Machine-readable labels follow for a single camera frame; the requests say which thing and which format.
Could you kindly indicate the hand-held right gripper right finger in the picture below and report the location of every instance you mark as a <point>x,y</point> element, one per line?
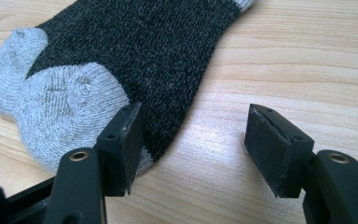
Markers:
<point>270,149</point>

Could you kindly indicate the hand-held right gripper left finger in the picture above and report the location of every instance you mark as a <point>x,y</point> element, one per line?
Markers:
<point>118,155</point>

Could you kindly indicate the dark grey sock light toe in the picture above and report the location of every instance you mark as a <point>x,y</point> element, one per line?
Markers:
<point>136,46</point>

